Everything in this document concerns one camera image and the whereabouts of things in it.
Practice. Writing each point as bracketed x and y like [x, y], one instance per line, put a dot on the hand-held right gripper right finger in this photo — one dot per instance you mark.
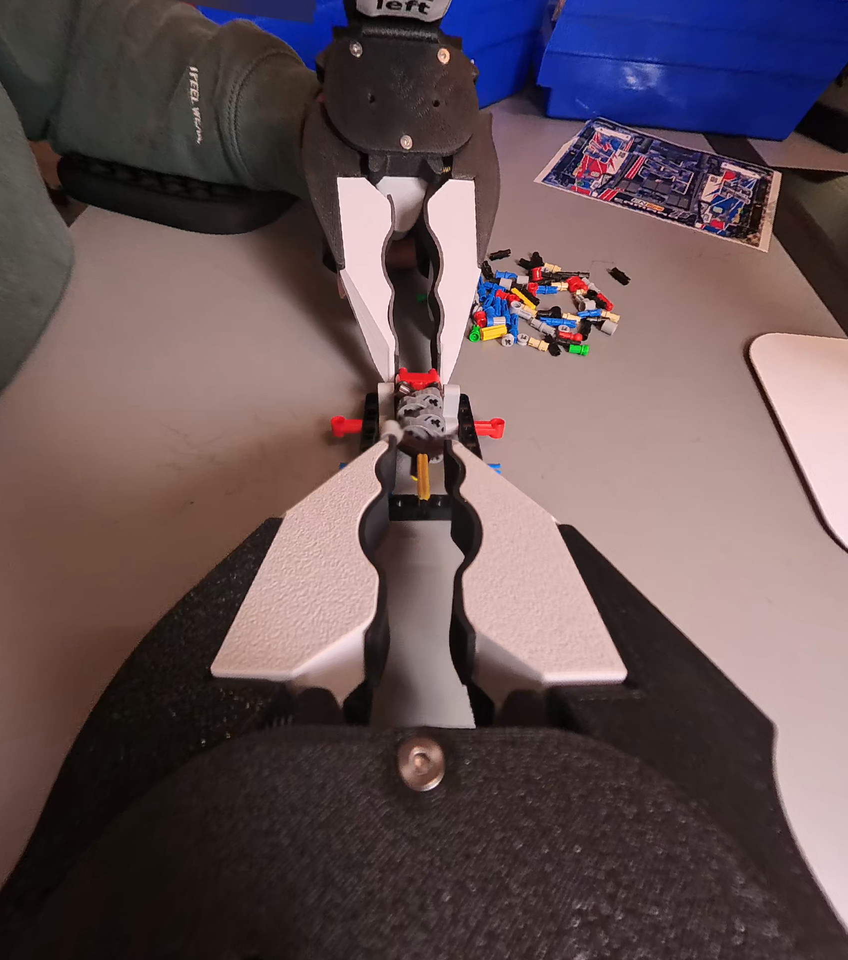
[536, 600]

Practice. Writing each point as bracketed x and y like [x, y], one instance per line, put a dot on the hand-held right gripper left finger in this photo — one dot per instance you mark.
[304, 600]

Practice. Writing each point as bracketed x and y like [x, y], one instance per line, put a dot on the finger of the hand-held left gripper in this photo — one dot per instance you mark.
[364, 247]
[457, 247]

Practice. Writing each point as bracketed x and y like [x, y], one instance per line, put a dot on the pile of small lego pins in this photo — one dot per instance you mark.
[536, 307]

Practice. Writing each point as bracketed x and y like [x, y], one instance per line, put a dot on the black lego frame assembly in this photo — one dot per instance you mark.
[424, 409]

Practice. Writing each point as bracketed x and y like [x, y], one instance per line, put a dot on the dark brown lego connector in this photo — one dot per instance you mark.
[424, 448]

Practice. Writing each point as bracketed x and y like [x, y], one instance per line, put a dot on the person's left forearm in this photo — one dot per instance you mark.
[153, 97]

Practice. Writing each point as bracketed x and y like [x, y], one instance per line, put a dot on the person's left hand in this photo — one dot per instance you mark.
[400, 256]

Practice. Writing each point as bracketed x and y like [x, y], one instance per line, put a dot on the black mesh armrest pad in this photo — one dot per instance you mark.
[168, 199]

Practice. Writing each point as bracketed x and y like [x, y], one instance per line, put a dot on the holographic sticker sheet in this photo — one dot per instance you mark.
[656, 180]

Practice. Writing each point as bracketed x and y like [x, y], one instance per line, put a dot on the blue bin with bags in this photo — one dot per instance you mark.
[694, 67]

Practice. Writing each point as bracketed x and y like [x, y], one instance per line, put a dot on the white stand base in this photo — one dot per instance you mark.
[829, 450]

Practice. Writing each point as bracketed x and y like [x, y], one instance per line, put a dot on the black desk mat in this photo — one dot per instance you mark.
[829, 247]

